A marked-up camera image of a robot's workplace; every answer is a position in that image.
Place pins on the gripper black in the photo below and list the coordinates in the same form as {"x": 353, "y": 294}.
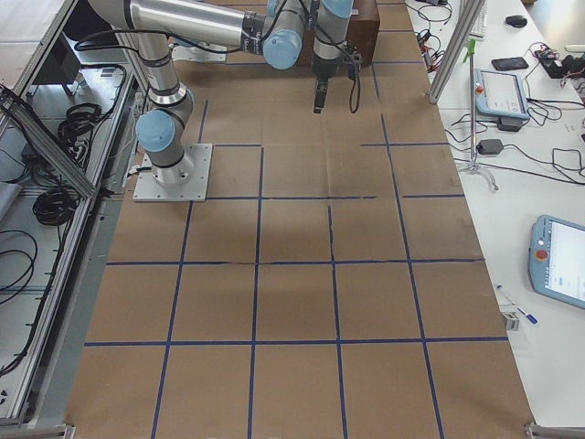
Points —
{"x": 324, "y": 68}

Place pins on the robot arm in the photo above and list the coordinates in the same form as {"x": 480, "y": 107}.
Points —
{"x": 277, "y": 36}

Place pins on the dark wooden drawer box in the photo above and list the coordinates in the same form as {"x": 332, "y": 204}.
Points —
{"x": 362, "y": 34}

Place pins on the black power adapter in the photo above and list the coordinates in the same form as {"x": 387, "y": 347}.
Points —
{"x": 490, "y": 147}

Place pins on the teach pendant tablet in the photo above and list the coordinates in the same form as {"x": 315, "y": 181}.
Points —
{"x": 500, "y": 94}

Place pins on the black smartphone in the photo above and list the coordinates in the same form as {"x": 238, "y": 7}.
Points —
{"x": 509, "y": 64}

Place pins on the brown paper table cover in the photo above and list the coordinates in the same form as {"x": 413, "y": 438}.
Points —
{"x": 331, "y": 286}

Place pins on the black computer mouse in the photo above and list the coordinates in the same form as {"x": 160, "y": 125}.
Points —
{"x": 516, "y": 21}

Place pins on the blue white pen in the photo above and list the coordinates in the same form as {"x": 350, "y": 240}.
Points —
{"x": 513, "y": 302}

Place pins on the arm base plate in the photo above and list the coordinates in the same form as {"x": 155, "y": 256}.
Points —
{"x": 187, "y": 181}

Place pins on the aluminium frame post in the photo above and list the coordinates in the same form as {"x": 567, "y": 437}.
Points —
{"x": 470, "y": 27}

